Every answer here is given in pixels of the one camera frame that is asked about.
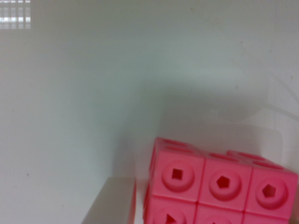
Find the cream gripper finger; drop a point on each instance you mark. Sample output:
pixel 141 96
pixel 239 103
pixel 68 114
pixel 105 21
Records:
pixel 115 203

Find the pink plastic cube block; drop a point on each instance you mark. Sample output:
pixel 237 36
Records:
pixel 188 185

